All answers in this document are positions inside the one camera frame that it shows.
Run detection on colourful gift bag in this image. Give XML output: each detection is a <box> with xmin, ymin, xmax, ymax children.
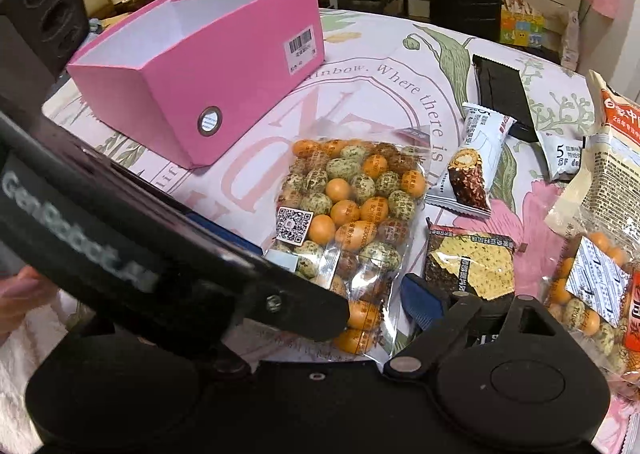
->
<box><xmin>499</xmin><ymin>0</ymin><xmax>547</xmax><ymax>48</ymax></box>

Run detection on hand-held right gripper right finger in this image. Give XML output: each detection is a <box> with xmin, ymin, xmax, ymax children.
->
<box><xmin>382</xmin><ymin>273</ymin><xmax>558</xmax><ymax>380</ymax></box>

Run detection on floral printed bedspread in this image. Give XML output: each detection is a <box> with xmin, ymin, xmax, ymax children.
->
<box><xmin>0</xmin><ymin>8</ymin><xmax>640</xmax><ymax>454</ymax></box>

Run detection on person's left hand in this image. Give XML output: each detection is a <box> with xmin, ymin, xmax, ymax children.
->
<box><xmin>0</xmin><ymin>265</ymin><xmax>57</xmax><ymax>341</ymax></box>

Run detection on white plastic bag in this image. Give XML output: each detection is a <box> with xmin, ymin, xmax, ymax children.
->
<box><xmin>559</xmin><ymin>10</ymin><xmax>582</xmax><ymax>70</ymax></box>

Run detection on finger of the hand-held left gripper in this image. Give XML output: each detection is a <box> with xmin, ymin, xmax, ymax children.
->
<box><xmin>165</xmin><ymin>206</ymin><xmax>352</xmax><ymax>343</ymax></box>

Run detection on small white snack packet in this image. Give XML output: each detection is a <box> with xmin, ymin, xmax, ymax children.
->
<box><xmin>536</xmin><ymin>128</ymin><xmax>587</xmax><ymax>183</ymax></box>

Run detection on white chocolate bar packet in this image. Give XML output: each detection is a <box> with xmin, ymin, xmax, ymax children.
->
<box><xmin>425</xmin><ymin>102</ymin><xmax>517</xmax><ymax>219</ymax></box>

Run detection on pink cardboard box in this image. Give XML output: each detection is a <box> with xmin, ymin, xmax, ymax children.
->
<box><xmin>66</xmin><ymin>0</ymin><xmax>327</xmax><ymax>171</ymax></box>

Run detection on nut bag with red label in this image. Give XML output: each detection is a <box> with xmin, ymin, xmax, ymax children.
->
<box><xmin>544</xmin><ymin>231</ymin><xmax>640</xmax><ymax>387</ymax></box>

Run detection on black snack packet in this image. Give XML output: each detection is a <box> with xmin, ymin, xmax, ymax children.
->
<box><xmin>472</xmin><ymin>54</ymin><xmax>540</xmax><ymax>143</ymax></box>

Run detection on clear bag of coated nuts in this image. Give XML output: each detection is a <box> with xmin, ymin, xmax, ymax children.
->
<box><xmin>262</xmin><ymin>136</ymin><xmax>432</xmax><ymax>366</ymax></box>

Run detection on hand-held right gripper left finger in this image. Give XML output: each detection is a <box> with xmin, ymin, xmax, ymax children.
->
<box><xmin>165</xmin><ymin>331</ymin><xmax>262</xmax><ymax>379</ymax></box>

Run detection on cracker packet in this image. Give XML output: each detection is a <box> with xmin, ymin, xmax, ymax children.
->
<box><xmin>423</xmin><ymin>223</ymin><xmax>527</xmax><ymax>301</ymax></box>

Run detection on beige orange snack bag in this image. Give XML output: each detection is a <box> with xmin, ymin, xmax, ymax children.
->
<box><xmin>544</xmin><ymin>68</ymin><xmax>640</xmax><ymax>247</ymax></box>

